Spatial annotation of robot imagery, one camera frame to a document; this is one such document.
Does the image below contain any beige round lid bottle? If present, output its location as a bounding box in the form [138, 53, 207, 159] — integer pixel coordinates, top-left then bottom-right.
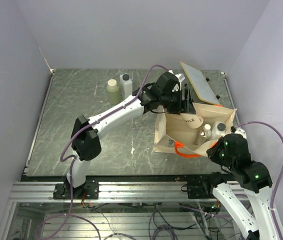
[180, 113, 204, 129]

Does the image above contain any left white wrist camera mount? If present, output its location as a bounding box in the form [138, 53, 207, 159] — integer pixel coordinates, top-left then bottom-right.
[167, 69, 186, 93]

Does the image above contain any beige canvas tote bag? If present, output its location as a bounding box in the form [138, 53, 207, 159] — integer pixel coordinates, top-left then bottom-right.
[153, 103, 237, 158]

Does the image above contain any clear silver top bottle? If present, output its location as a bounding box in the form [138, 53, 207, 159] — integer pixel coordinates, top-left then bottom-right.
[193, 130, 210, 146]

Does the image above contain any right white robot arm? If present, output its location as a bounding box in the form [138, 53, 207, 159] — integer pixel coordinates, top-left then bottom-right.
[201, 133, 283, 240]

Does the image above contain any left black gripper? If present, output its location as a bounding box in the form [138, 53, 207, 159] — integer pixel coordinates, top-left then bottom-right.
[161, 88, 198, 116]

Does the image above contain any aluminium rail frame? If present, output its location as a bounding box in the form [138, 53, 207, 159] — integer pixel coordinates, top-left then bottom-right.
[0, 68, 253, 240]

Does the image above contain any white bottle grey cap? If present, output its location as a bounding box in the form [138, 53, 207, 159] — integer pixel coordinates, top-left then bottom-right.
[210, 121, 227, 140]
[119, 73, 133, 99]

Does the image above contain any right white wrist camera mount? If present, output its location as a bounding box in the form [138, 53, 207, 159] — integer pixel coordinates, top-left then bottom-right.
[231, 126, 247, 139]

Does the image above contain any white board wooden edge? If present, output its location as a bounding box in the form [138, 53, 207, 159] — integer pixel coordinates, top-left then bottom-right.
[180, 61, 221, 106]

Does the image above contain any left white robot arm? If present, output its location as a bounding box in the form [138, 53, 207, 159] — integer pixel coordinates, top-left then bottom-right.
[65, 71, 195, 199]

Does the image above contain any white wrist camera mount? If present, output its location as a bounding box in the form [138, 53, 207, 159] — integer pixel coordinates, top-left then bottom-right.
[167, 69, 186, 93]
[231, 126, 247, 139]

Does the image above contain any small white cap bottle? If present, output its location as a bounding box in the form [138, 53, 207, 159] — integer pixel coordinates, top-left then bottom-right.
[203, 124, 212, 138]

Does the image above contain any beige cap bottle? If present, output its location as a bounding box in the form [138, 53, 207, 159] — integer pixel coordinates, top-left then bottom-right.
[106, 79, 121, 105]

